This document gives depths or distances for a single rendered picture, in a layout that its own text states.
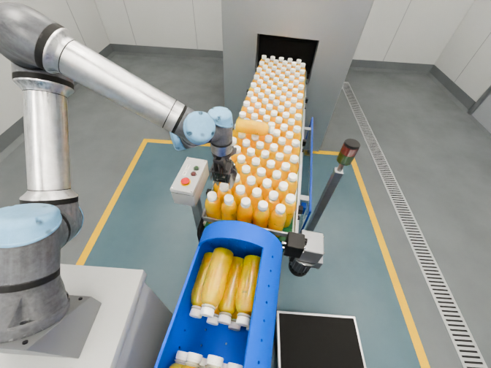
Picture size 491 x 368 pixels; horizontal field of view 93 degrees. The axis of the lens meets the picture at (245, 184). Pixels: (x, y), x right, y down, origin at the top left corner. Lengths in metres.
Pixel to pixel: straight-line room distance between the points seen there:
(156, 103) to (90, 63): 0.14
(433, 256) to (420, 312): 0.54
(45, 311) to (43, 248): 0.13
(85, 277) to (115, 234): 1.50
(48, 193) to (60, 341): 0.33
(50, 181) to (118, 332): 0.41
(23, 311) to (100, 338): 0.20
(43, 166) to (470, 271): 2.80
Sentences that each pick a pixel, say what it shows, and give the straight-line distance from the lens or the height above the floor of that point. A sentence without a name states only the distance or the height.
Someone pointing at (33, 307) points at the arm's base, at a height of 1.34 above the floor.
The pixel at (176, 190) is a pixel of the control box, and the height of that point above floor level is 1.10.
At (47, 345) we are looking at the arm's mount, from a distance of 0.68.
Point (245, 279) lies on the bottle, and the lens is 0.76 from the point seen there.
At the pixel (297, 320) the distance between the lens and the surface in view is 1.77.
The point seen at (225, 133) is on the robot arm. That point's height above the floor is 1.41.
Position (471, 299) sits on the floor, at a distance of 2.62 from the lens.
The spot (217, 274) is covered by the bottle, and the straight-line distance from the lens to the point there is 0.75.
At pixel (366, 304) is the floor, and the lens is 2.14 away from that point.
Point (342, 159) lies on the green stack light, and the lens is 1.07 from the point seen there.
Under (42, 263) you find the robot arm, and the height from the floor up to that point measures 1.38.
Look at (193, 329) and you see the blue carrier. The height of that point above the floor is 1.00.
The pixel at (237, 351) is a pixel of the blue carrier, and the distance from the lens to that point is 0.89.
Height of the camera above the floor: 1.85
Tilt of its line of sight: 49 degrees down
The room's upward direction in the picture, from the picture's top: 3 degrees clockwise
